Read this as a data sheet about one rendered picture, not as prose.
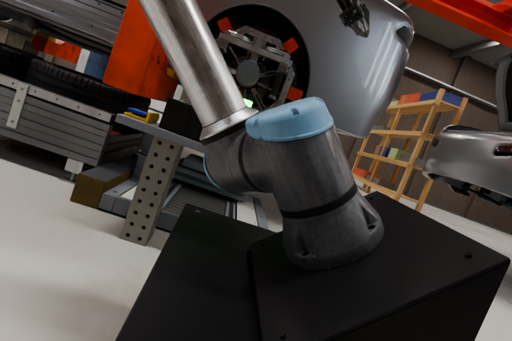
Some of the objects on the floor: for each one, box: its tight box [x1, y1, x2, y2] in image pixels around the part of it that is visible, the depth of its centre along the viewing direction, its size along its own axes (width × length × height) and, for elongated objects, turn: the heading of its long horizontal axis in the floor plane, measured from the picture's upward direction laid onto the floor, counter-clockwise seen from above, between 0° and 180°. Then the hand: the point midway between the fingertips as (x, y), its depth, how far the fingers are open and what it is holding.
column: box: [119, 135, 184, 247], centre depth 110 cm, size 10×10×42 cm
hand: (365, 33), depth 110 cm, fingers closed
